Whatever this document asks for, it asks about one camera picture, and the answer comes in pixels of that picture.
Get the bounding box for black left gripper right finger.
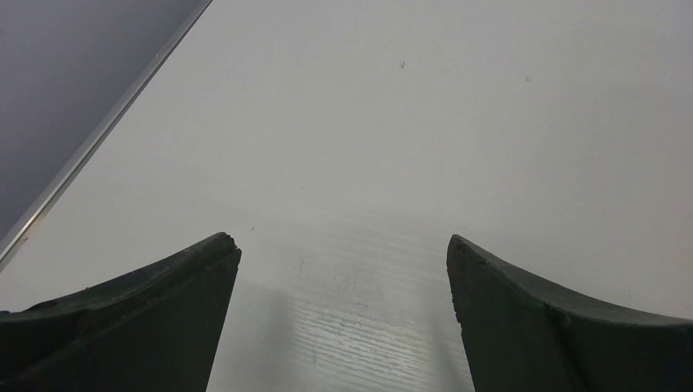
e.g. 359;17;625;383
446;234;692;391

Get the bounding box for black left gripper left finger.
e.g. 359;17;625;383
1;232;242;391

